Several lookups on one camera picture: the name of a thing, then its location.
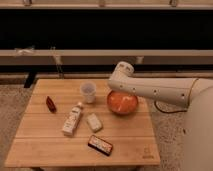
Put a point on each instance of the white tube bottle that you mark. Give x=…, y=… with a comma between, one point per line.
x=72, y=121

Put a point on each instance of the dark rectangular snack box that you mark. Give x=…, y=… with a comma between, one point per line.
x=100, y=145

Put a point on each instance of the white soap bar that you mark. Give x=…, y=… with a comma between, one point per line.
x=94, y=123

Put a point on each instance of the orange bowl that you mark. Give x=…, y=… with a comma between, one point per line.
x=122, y=103

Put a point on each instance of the small dark red object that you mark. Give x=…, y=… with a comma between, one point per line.
x=50, y=104

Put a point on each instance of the grey horizontal rail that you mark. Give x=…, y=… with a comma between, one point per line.
x=19, y=57

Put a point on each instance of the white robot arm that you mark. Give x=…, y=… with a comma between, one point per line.
x=195, y=94

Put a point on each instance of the wooden table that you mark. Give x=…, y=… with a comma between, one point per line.
x=39, y=141

